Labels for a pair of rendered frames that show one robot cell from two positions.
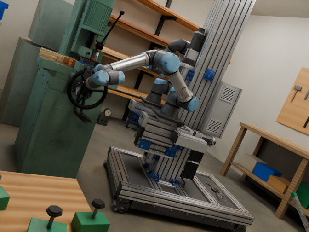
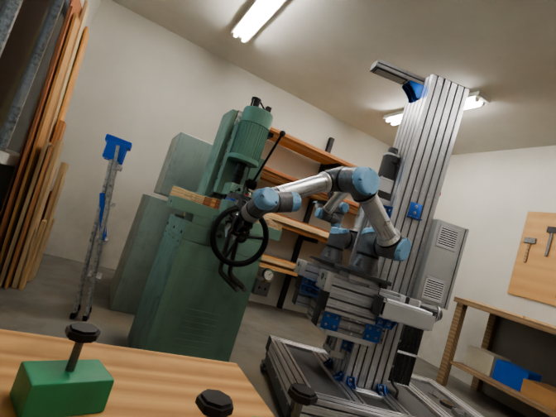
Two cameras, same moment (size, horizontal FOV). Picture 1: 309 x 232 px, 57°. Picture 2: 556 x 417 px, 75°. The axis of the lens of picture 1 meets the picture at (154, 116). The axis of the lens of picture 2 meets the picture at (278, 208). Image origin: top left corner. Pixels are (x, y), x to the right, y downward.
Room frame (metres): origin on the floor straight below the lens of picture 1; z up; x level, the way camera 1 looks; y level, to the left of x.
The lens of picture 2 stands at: (0.31, 0.09, 0.85)
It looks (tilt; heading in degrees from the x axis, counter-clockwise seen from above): 5 degrees up; 10
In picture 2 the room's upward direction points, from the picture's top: 18 degrees clockwise
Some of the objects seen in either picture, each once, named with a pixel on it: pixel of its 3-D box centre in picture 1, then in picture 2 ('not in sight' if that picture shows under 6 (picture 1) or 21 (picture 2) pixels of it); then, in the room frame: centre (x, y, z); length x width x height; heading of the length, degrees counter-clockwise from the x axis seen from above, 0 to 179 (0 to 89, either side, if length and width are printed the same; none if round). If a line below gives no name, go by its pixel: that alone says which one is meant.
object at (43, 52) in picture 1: (78, 64); (223, 208); (2.26, 0.72, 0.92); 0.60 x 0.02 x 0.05; 124
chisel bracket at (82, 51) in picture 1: (84, 52); (232, 191); (2.26, 0.70, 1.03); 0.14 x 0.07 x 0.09; 34
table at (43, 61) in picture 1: (80, 74); (227, 218); (2.15, 0.64, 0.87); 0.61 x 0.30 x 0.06; 124
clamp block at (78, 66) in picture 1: (85, 71); (235, 212); (2.08, 0.60, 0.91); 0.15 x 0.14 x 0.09; 124
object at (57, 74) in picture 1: (78, 79); (223, 227); (2.20, 0.66, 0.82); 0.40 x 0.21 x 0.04; 124
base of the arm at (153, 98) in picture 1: (154, 96); (333, 254); (2.68, 0.06, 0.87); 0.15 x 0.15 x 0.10
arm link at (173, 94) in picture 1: (176, 96); (372, 242); (2.21, -0.10, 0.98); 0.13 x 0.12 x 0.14; 46
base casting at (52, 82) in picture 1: (70, 81); (212, 235); (2.35, 0.76, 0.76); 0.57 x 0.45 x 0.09; 34
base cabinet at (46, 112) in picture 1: (55, 124); (189, 302); (2.35, 0.76, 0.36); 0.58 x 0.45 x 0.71; 34
